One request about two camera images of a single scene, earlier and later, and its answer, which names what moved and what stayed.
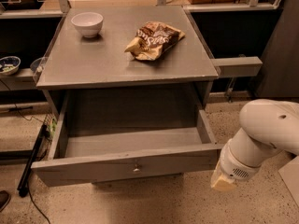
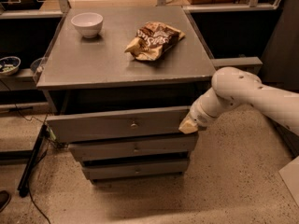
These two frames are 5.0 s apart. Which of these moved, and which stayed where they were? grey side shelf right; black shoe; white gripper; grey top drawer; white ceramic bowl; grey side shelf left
Moved: white gripper; grey top drawer
Stayed: grey side shelf right; black shoe; grey side shelf left; white ceramic bowl
